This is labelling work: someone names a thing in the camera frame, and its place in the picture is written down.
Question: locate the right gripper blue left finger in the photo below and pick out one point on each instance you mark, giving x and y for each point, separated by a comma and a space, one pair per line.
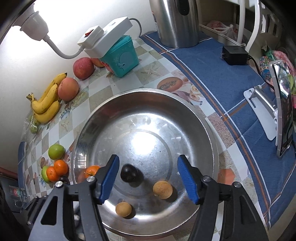
108, 176

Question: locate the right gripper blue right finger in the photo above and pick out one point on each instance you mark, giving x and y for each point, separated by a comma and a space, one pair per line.
186, 172

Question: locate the small orange tangerine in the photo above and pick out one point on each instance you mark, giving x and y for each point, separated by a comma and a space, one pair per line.
91, 171

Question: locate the dark plum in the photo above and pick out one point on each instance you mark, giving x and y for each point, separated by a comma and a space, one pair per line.
64, 180
128, 173

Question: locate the brown longan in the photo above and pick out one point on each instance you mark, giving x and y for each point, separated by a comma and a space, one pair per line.
123, 209
162, 189

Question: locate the large green jujube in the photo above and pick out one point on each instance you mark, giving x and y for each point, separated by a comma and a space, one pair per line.
56, 152

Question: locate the small green jujube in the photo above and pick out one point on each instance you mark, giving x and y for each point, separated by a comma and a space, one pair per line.
44, 174

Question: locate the bag of green fruits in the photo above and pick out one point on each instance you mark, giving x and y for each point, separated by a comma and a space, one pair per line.
32, 124

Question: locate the large steel bowl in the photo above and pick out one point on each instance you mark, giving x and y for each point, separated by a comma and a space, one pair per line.
149, 129

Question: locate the yellow banana bunch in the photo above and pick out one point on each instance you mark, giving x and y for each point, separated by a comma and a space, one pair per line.
48, 105

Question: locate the peach coloured apple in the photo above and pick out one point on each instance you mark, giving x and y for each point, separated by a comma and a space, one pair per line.
68, 89

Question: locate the white phone stand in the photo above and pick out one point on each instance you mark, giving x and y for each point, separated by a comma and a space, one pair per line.
265, 110

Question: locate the blue cloth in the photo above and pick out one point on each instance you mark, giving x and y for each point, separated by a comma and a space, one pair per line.
223, 86

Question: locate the red apple middle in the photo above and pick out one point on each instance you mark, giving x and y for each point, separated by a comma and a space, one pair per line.
83, 68

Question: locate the red apple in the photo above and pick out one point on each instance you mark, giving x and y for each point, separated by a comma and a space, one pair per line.
83, 68
96, 62

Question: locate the patterned plastic tablecloth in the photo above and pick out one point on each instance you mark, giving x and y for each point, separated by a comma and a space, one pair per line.
154, 71

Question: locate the red apple right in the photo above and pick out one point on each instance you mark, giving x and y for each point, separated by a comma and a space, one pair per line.
96, 62

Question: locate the teal toy box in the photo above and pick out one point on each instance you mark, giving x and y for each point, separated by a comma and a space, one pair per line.
121, 57

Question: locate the black power adapter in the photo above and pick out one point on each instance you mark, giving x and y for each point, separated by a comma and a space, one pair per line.
234, 55

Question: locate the white power strip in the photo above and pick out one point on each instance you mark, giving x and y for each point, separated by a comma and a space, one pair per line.
96, 41

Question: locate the smartphone on stand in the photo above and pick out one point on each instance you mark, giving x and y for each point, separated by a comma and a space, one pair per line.
280, 76

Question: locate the steel thermos jug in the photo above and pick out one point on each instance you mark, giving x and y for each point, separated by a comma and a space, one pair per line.
176, 21

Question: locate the white gooseneck lamp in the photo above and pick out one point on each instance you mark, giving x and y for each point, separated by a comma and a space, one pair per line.
34, 26

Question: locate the white chair frame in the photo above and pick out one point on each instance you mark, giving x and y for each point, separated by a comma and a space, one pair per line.
257, 26

